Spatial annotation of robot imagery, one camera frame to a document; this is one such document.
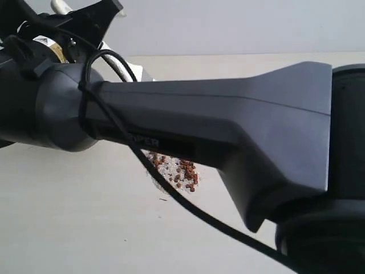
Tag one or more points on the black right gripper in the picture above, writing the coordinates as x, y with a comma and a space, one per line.
70, 36

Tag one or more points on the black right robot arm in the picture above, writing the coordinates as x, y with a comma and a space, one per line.
289, 144

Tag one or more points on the brown pellets and white crumbs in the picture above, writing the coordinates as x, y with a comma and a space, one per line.
181, 174

